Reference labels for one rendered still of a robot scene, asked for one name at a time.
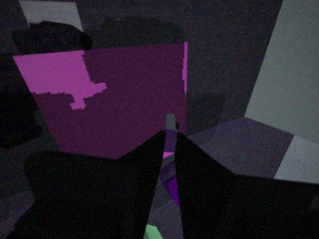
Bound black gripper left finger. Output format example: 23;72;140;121
24;130;165;239

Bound green rectangular block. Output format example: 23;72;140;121
144;224;162;239

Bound grey panel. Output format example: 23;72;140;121
244;0;319;143

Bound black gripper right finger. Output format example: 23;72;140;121
174;132;319;239

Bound magenta flat square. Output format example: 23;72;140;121
13;42;187;159

